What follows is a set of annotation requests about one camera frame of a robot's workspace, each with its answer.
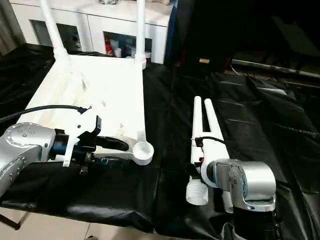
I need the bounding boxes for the white plastic table leg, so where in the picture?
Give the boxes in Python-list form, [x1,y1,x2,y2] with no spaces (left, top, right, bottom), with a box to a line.
[134,0,148,70]
[203,98,235,214]
[185,95,210,206]
[39,0,71,62]

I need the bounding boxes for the white plastic table top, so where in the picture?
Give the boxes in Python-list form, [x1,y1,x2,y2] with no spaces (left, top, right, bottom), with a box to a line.
[16,52,155,166]

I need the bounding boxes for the black table mat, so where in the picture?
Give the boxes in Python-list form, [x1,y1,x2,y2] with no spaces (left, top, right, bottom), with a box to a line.
[0,42,320,240]

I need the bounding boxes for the dark metal rod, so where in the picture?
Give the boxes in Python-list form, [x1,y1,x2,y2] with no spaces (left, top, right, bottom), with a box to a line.
[231,59,320,78]

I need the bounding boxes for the white glass-door cabinet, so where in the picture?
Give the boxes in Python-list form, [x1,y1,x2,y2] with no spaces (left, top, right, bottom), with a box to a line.
[9,0,174,65]

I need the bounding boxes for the black backdrop cloth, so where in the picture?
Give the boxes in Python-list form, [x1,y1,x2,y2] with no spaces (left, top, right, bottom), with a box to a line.
[164,0,320,74]

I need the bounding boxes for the grey window curtain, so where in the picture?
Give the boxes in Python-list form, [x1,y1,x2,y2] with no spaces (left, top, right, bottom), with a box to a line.
[0,0,26,58]

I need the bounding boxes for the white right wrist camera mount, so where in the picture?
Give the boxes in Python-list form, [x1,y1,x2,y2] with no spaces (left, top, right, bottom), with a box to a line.
[198,136,228,187]

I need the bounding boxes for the black left wrist camera cable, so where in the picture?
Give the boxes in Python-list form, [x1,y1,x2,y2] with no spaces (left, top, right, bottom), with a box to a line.
[0,104,91,124]

